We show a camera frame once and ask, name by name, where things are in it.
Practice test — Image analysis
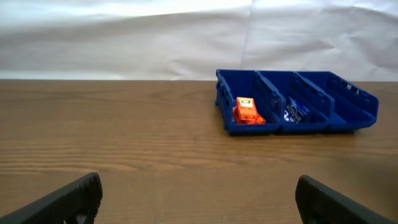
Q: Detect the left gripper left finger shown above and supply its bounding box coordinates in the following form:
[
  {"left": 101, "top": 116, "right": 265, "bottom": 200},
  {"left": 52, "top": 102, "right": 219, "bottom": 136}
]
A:
[{"left": 0, "top": 172, "right": 103, "bottom": 224}]

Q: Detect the orange candy box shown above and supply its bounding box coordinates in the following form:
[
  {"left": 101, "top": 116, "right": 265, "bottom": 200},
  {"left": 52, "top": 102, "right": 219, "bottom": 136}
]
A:
[
  {"left": 232, "top": 107, "right": 267, "bottom": 125},
  {"left": 235, "top": 96, "right": 259, "bottom": 124}
]

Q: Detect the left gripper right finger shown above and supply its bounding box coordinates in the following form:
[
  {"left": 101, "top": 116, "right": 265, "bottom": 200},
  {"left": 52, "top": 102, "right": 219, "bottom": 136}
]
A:
[{"left": 295, "top": 175, "right": 398, "bottom": 224}]

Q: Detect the blue tray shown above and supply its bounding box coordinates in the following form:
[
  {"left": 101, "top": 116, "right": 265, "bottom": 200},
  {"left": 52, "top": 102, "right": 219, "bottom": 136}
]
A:
[{"left": 215, "top": 68, "right": 380, "bottom": 137}]

